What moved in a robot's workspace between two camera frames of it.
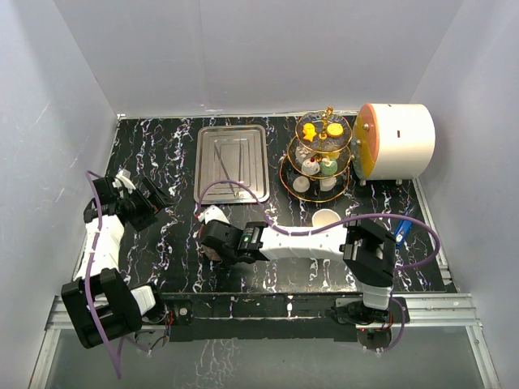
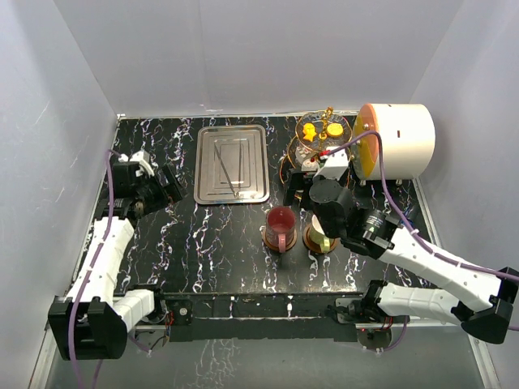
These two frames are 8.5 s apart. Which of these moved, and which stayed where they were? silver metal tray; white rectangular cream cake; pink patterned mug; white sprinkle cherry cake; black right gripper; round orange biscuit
Moved: pink patterned mug; black right gripper
Stayed: silver metal tray; round orange biscuit; white sprinkle cherry cake; white rectangular cream cake
